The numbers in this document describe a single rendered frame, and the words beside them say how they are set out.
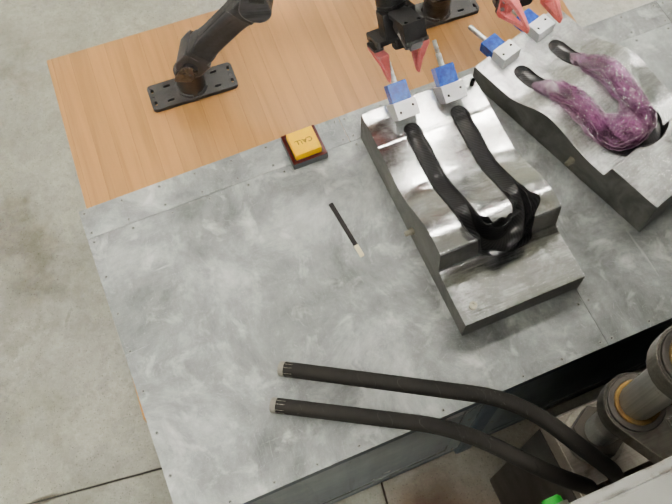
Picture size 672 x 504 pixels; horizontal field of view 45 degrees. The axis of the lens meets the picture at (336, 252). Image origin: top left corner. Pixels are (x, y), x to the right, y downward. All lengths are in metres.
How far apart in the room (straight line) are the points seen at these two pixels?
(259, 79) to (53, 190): 1.12
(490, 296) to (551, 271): 0.13
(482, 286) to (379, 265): 0.22
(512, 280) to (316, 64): 0.69
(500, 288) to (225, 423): 0.59
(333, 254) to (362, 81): 0.44
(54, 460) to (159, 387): 0.93
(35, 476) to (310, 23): 1.46
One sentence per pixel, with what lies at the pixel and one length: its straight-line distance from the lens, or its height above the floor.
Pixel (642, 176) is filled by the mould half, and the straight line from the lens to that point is 1.74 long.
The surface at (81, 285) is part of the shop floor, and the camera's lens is 2.66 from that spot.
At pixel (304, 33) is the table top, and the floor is 0.80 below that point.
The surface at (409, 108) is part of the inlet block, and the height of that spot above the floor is 0.93.
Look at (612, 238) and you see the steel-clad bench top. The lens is 1.78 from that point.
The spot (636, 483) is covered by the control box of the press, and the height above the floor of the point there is 1.46.
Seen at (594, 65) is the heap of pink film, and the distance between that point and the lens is 1.87.
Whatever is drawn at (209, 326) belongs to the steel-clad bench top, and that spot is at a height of 0.80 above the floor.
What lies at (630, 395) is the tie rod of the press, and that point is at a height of 1.10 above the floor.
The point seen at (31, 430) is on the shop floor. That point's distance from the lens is 2.56.
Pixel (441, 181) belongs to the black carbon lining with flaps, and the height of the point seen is 0.88.
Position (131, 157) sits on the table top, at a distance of 1.86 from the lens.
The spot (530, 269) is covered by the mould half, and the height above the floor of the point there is 0.86.
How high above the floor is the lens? 2.34
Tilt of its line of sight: 66 degrees down
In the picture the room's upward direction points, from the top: 3 degrees counter-clockwise
